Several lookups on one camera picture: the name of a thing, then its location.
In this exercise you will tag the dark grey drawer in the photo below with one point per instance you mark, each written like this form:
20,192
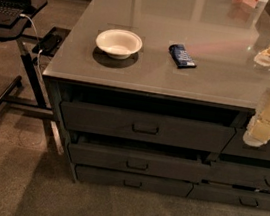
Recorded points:
138,157
135,181
146,127

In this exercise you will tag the right top drawer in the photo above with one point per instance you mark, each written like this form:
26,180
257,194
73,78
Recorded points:
236,146

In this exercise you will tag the dark grey bottom drawer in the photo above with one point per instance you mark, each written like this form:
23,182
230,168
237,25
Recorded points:
135,181

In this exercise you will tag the dark grey top drawer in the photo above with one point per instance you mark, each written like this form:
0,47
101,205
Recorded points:
146,127

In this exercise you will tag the plate with food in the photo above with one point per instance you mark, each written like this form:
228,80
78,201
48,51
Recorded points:
263,57

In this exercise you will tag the blue snack bar packet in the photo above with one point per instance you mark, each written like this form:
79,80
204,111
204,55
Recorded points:
181,57

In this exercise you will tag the white ceramic bowl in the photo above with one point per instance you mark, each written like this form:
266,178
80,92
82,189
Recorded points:
119,44

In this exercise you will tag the black smartphone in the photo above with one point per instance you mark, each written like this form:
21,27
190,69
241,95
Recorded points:
50,42

